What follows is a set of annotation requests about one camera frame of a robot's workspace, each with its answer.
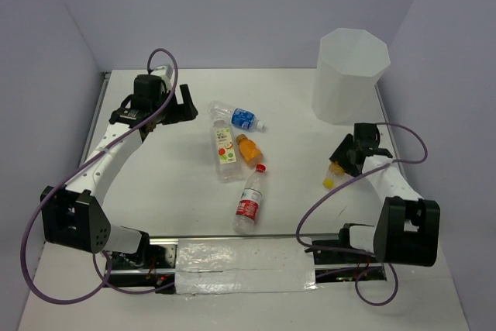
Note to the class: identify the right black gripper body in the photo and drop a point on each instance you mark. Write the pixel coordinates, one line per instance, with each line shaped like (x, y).
(356, 146)

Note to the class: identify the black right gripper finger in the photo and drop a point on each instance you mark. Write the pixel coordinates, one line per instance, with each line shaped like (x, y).
(352, 164)
(340, 154)

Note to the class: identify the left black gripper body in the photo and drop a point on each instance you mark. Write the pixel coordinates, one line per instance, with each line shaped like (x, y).
(156, 107)

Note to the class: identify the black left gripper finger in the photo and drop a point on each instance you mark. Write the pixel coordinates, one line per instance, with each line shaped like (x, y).
(186, 110)
(167, 117)

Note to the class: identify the crushed clear bottle yellow cap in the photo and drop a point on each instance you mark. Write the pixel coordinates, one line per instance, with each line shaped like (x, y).
(334, 176)

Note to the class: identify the orange juice bottle gold cap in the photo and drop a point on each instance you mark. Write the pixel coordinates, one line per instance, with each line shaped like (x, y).
(249, 151)

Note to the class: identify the red cap water bottle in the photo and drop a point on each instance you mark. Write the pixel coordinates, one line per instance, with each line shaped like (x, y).
(250, 201)

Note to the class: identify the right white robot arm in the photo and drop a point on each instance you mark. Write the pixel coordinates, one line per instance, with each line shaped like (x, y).
(407, 230)

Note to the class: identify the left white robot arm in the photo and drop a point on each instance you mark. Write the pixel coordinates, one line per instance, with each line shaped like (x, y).
(73, 216)

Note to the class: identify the white plastic bin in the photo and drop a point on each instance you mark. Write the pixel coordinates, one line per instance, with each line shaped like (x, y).
(350, 63)

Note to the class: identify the blue label clear bottle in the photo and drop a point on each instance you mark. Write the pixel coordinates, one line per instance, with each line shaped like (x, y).
(240, 118)

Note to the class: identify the apple juice clear bottle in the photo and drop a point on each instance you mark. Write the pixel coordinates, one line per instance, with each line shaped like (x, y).
(227, 158)

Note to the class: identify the silver tape sheet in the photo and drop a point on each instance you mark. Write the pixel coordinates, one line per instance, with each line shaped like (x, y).
(250, 265)

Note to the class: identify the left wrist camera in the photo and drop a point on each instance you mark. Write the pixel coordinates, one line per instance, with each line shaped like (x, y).
(162, 71)

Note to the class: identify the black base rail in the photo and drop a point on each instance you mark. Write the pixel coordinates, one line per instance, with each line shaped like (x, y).
(159, 269)

